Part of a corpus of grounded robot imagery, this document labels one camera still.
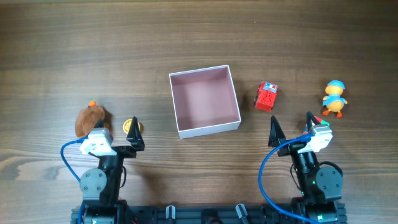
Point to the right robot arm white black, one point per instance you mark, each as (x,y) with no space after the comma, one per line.
(320,183)

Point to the red toy truck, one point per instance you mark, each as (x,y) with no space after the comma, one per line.
(266,95)

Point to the yellow duck toy blue hat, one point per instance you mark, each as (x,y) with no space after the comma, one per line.
(333,102)

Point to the yellow round toy wheel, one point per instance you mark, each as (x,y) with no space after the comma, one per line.
(127,125)

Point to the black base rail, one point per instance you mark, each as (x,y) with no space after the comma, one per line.
(238,214)

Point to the colourful puzzle cube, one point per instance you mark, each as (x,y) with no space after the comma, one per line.
(319,120)

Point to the brown plush toy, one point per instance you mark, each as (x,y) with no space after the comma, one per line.
(88,118)

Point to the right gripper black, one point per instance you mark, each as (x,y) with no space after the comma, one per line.
(276,136)

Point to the white square box pink interior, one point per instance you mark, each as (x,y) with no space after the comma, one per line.
(204,101)

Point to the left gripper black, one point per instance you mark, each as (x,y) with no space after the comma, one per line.
(134,136)

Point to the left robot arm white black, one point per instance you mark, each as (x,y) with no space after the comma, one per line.
(100,186)

